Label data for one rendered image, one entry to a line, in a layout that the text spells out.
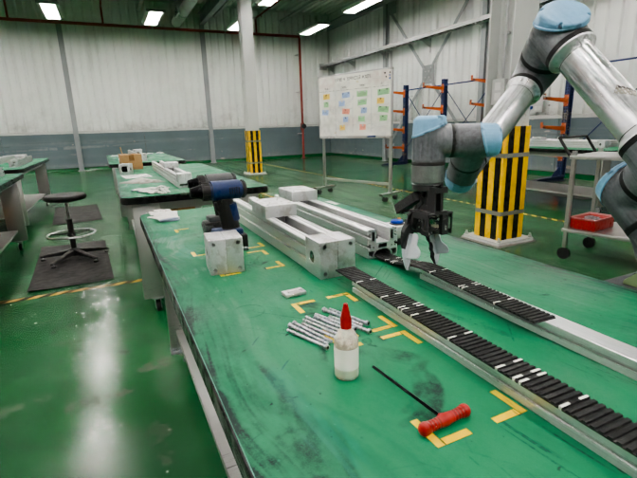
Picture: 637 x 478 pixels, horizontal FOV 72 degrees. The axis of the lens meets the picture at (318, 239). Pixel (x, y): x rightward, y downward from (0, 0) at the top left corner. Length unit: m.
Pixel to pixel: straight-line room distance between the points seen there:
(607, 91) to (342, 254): 0.70
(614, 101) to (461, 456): 0.86
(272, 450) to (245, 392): 0.13
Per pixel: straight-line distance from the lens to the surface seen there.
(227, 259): 1.18
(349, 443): 0.58
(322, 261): 1.09
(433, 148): 1.02
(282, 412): 0.64
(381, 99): 6.90
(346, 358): 0.67
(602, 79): 1.22
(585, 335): 0.85
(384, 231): 1.30
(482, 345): 0.75
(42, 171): 8.53
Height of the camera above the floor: 1.15
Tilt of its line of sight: 14 degrees down
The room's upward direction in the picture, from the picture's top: 2 degrees counter-clockwise
